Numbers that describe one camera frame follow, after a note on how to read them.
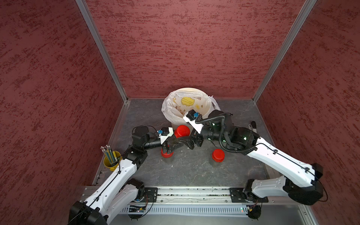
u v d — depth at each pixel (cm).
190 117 49
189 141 50
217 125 44
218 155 77
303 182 39
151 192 74
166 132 57
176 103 85
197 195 76
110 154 75
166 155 76
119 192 48
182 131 59
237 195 74
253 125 99
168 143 65
